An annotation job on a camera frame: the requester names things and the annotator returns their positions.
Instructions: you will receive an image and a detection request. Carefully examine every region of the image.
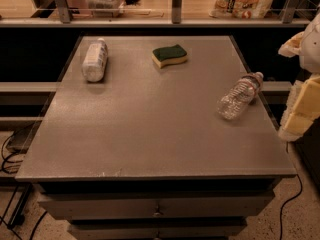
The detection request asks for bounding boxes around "clear water bottle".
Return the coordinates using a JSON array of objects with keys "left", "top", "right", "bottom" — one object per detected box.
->
[{"left": 217, "top": 72, "right": 263, "bottom": 120}]

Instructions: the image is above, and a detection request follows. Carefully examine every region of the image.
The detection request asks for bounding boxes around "black cables left floor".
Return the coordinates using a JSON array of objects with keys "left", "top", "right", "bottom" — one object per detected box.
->
[{"left": 0, "top": 130, "right": 48, "bottom": 240}]

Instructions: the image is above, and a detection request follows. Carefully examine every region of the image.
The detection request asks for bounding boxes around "black cable right floor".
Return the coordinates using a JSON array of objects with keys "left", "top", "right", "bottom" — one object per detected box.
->
[{"left": 278, "top": 142, "right": 304, "bottom": 240}]

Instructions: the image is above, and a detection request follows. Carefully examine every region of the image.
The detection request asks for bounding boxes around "colourful snack bag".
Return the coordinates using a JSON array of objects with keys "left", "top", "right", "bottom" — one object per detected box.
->
[{"left": 209, "top": 0, "right": 273, "bottom": 19}]

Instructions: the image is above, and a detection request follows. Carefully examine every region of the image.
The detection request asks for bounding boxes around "metal shelf rail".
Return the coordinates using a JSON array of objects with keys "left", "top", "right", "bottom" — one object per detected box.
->
[{"left": 0, "top": 18, "right": 309, "bottom": 28}]

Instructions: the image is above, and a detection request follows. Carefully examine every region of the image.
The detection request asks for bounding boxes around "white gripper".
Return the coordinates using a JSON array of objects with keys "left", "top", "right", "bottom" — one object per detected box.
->
[{"left": 278, "top": 14, "right": 320, "bottom": 142}]

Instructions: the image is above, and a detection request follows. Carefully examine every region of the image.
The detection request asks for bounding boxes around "clear plastic container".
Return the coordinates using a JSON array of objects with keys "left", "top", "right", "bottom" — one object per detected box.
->
[{"left": 86, "top": 0, "right": 124, "bottom": 18}]

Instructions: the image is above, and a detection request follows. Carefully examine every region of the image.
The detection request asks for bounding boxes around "green yellow sponge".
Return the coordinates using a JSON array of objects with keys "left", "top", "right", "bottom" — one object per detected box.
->
[{"left": 152, "top": 44, "right": 188, "bottom": 68}]

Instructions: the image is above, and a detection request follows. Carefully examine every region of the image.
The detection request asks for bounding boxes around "drawer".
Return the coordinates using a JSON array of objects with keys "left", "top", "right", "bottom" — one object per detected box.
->
[
  {"left": 68, "top": 218, "right": 247, "bottom": 240},
  {"left": 38, "top": 191, "right": 274, "bottom": 221}
]

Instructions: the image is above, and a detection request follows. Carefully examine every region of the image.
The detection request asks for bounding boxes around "lower drawer front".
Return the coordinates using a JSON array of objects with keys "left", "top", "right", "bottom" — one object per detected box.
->
[{"left": 68, "top": 218, "right": 247, "bottom": 240}]

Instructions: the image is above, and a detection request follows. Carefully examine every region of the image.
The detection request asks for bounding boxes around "upper drawer front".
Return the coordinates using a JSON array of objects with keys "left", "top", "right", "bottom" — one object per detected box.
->
[{"left": 38, "top": 191, "right": 274, "bottom": 221}]

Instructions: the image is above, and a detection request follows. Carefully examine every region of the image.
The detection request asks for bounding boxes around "grey drawer cabinet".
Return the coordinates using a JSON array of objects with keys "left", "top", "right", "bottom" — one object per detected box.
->
[{"left": 14, "top": 34, "right": 298, "bottom": 240}]

